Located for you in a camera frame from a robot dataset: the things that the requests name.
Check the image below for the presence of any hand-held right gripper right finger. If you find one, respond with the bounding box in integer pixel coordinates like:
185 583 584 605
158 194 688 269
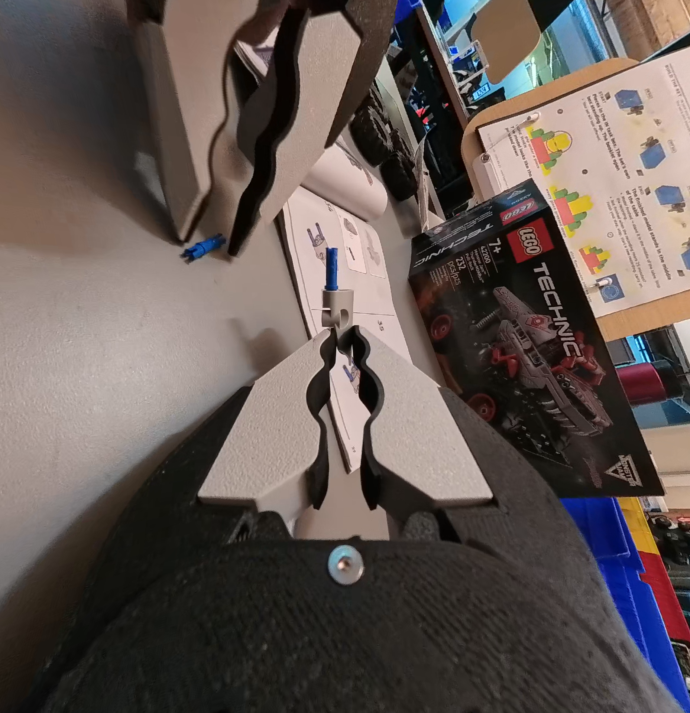
347 326 497 512

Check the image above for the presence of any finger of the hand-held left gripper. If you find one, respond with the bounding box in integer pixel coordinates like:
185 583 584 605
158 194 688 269
134 0 282 245
227 8 365 258

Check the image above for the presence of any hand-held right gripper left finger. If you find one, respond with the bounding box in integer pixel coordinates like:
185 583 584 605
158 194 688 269
197 328 338 510

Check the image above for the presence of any grey toy panel piece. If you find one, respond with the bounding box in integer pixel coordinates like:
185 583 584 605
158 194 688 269
321 289 352 331

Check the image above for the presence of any grey desk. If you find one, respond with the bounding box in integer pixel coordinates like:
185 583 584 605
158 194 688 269
0 0 468 613

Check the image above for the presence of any black toy set box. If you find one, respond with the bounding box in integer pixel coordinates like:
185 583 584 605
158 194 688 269
409 178 666 499

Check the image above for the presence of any open white instruction booklet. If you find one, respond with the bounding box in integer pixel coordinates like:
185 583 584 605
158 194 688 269
277 142 441 475

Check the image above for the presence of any yellow storage bin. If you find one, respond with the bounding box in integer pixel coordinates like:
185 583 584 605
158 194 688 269
618 496 666 563

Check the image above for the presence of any dark red bin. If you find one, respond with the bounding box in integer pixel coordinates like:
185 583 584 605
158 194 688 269
629 362 686 407

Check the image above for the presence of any blue storage bin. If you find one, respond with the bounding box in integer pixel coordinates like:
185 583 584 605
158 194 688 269
562 496 690 713

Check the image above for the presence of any red storage bin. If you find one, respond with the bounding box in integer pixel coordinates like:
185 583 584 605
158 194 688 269
637 548 690 649

